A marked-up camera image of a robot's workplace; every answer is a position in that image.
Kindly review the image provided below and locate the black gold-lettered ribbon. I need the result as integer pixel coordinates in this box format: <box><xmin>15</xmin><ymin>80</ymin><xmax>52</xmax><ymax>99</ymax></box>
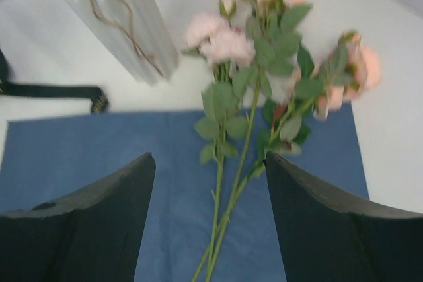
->
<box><xmin>1</xmin><ymin>52</ymin><xmax>109</xmax><ymax>114</ymax></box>

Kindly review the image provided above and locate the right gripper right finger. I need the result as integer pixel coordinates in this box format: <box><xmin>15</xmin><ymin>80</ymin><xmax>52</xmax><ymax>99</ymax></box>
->
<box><xmin>265</xmin><ymin>152</ymin><xmax>422</xmax><ymax>281</ymax></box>

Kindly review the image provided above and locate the white ribbed vase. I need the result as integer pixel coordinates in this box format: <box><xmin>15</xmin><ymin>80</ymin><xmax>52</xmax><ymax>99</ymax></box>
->
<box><xmin>65</xmin><ymin>0</ymin><xmax>179</xmax><ymax>85</ymax></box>

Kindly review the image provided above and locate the blue wrapping paper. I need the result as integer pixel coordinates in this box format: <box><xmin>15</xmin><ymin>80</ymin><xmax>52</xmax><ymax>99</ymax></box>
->
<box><xmin>1</xmin><ymin>105</ymin><xmax>369</xmax><ymax>281</ymax></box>

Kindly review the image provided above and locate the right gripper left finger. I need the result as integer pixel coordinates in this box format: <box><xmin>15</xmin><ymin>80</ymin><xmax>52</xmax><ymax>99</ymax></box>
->
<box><xmin>1</xmin><ymin>153</ymin><xmax>155</xmax><ymax>281</ymax></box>

